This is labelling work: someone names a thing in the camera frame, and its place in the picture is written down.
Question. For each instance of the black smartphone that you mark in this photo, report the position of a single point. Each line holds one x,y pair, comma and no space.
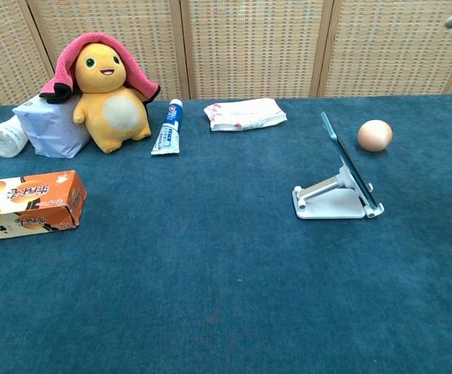
348,159

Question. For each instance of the white folding phone stand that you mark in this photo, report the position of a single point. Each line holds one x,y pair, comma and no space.
329,202

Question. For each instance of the brown egg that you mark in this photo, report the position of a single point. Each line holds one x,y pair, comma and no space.
375,135

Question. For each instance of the woven rattan folding screen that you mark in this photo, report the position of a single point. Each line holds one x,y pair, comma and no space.
249,43

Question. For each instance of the white red-printed plastic packet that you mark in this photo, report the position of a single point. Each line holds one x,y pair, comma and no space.
245,114

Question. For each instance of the white blue toothpaste tube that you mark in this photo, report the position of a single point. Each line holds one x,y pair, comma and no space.
168,132

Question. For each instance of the blue table cloth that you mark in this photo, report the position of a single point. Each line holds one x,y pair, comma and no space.
210,253

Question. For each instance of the yellow plush toy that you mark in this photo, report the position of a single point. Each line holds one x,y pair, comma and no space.
111,105

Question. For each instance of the pink black towel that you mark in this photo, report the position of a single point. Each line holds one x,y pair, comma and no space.
64,74

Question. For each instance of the white wrapped paper package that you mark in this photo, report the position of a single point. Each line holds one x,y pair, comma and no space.
52,130

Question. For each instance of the orange printed carton box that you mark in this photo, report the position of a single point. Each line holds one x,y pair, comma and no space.
23,204

